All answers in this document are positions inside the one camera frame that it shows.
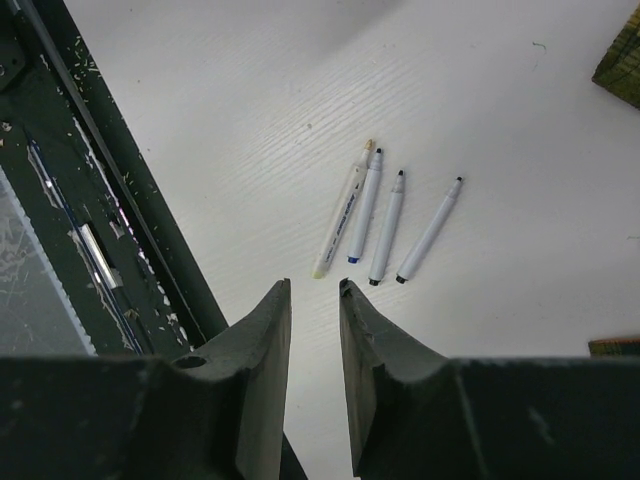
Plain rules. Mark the black cap marker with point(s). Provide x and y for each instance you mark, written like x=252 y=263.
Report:
x=388 y=230
x=424 y=243

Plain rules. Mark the yellow plaid shirt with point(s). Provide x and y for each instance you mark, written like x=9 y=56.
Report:
x=618 y=74

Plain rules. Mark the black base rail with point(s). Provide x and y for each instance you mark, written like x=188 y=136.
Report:
x=90 y=196

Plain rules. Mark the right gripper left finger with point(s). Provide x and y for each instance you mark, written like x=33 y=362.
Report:
x=215 y=413

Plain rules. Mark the blue cap white marker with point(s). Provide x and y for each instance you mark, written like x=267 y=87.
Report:
x=372 y=181

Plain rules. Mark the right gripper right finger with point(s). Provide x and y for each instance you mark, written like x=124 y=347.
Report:
x=415 y=414

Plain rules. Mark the pink cap white marker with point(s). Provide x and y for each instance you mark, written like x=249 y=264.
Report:
x=346 y=200

